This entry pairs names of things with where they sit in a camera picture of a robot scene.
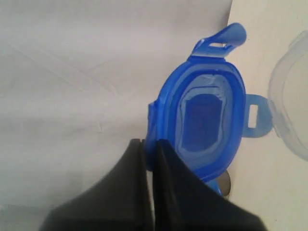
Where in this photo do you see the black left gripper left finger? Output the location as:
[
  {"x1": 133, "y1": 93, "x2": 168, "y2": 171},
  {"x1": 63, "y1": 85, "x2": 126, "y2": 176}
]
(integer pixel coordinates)
[{"x1": 40, "y1": 139, "x2": 154, "y2": 231}]

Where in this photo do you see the clear plastic tall container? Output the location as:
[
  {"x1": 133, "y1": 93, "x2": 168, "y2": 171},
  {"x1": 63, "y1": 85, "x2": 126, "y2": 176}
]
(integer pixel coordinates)
[{"x1": 268, "y1": 31, "x2": 308, "y2": 160}]

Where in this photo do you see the blue plastic lid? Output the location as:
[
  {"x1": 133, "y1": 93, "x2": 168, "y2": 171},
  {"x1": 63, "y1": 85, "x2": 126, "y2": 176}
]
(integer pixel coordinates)
[{"x1": 145, "y1": 23, "x2": 272, "y2": 196}]

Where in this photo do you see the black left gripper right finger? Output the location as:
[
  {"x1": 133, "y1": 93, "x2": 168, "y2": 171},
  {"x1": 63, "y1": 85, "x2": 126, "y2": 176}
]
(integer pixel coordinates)
[{"x1": 153, "y1": 140, "x2": 264, "y2": 231}]

